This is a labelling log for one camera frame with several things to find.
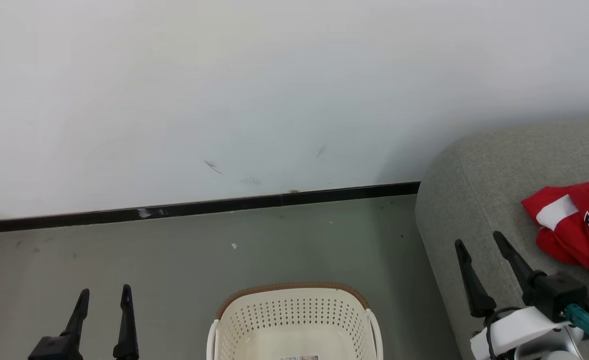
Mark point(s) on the black wall baseboard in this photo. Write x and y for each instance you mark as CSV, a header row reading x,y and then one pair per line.
x,y
74,218

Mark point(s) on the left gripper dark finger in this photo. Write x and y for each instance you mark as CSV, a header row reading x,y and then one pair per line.
x,y
78,317
127,330

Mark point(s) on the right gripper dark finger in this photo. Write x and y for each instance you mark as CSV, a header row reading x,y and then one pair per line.
x,y
474,287
517,262

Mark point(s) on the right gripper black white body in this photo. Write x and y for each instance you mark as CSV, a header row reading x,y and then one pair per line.
x,y
554,295

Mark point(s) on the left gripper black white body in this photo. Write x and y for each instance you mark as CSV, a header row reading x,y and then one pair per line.
x,y
57,349

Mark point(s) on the white perforated laundry basket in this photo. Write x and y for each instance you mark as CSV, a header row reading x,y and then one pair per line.
x,y
294,320

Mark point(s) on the grey fabric sofa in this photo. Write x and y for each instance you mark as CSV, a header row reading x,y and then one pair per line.
x,y
474,190

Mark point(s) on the red white striped garment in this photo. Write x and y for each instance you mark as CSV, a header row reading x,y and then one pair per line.
x,y
574,230

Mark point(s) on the barcode label sticker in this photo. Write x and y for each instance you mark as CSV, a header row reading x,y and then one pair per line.
x,y
299,357

